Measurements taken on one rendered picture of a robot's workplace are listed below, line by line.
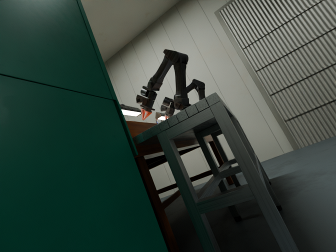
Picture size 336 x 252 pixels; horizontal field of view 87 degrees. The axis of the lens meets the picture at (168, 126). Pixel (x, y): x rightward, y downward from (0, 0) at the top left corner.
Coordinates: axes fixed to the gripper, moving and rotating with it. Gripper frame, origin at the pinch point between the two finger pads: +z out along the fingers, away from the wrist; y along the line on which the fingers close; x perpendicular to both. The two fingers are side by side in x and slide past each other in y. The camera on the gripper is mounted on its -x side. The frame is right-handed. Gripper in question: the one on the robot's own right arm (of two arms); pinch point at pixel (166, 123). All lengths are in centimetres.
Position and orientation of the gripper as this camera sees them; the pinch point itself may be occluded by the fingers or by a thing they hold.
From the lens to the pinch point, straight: 160.4
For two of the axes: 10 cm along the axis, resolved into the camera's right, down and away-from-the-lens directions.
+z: -3.7, 9.2, 1.5
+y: -4.3, -0.3, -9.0
